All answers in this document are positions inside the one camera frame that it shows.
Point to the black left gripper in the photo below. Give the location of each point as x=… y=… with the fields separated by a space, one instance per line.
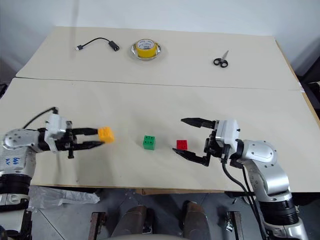
x=67 y=140

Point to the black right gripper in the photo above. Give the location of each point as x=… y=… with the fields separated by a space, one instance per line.
x=212 y=147

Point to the yellow toy brick cube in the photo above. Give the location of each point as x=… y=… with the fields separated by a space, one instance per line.
x=106 y=135

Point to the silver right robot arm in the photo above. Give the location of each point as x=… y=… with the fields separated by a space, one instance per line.
x=265 y=165

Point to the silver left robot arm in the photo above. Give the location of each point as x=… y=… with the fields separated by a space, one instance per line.
x=17 y=140

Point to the red toy brick cube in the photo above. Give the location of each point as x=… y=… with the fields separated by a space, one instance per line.
x=181 y=144

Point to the green toy brick cube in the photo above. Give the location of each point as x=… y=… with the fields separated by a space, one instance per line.
x=149 y=142

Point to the clear plastic bag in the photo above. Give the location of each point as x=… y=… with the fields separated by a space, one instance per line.
x=62 y=197

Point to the dark rounded shape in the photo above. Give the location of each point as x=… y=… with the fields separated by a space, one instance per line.
x=132 y=220
x=195 y=220

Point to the yellow tape roll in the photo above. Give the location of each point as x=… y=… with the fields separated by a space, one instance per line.
x=145 y=47
x=132 y=51

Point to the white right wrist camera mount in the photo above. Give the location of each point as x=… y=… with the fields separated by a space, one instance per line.
x=227 y=133

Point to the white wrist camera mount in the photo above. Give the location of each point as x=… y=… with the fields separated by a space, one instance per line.
x=55 y=126
x=227 y=133

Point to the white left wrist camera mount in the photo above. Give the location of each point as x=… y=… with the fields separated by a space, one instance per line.
x=55 y=126

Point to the dark metal frame bracket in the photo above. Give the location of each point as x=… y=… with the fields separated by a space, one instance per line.
x=235 y=225
x=98 y=225

